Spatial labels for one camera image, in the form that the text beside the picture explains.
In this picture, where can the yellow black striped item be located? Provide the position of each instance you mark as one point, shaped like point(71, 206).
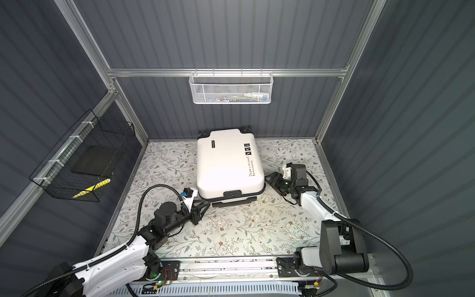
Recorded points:
point(92, 188)

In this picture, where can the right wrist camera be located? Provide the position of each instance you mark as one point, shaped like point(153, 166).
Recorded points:
point(287, 171)

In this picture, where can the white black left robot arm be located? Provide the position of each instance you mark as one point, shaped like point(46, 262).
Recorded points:
point(134, 260)

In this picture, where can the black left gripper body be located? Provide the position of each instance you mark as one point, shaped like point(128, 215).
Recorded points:
point(182, 218)

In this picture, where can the black wire mesh basket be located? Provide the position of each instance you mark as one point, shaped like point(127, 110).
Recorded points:
point(55, 175)

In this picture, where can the floral table mat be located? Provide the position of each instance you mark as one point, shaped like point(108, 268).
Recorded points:
point(268, 226)

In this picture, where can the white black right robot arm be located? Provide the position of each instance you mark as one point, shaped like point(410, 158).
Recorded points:
point(342, 248)

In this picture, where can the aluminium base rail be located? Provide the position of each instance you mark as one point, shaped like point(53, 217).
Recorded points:
point(255, 276)

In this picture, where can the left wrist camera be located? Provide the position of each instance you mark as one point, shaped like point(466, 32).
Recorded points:
point(187, 197)

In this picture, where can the black pad in basket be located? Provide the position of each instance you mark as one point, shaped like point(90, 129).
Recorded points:
point(98, 161)

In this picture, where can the white hard-shell suitcase black lining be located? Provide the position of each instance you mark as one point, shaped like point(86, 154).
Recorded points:
point(229, 167)

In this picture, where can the white wire mesh basket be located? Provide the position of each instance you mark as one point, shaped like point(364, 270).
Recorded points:
point(231, 90)

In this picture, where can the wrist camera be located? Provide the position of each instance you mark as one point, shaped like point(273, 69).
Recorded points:
point(287, 171)
point(187, 197)

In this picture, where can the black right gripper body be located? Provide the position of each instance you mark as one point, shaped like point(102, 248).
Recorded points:
point(289, 185)

